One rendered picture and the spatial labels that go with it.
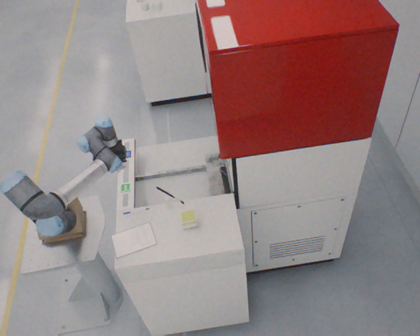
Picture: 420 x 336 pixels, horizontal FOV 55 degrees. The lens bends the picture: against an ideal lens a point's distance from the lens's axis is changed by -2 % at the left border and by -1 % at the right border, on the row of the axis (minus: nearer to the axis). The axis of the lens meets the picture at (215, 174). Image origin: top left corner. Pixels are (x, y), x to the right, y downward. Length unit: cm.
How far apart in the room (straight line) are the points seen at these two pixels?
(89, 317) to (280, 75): 210
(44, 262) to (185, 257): 80
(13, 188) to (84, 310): 152
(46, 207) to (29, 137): 283
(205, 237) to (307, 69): 91
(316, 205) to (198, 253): 80
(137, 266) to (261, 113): 92
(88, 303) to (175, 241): 123
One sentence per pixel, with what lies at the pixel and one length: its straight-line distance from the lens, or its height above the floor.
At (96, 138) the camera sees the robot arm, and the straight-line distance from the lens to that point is 195.
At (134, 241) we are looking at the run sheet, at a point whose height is 97.
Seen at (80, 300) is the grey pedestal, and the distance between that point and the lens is 315.
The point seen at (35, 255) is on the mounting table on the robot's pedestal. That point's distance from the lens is 243.
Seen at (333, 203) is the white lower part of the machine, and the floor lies 74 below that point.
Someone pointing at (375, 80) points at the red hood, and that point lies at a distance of 191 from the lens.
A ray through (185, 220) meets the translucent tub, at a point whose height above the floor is 103.
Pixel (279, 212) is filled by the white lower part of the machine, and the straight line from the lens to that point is 239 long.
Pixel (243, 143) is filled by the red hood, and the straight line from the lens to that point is 192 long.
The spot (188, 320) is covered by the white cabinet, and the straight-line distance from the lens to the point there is 262.
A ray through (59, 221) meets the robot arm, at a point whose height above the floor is 109.
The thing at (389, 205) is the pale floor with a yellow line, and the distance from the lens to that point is 348.
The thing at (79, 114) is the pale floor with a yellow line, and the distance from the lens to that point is 457.
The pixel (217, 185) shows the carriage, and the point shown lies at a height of 88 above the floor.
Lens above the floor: 265
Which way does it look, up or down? 48 degrees down
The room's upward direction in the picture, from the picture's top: 7 degrees counter-clockwise
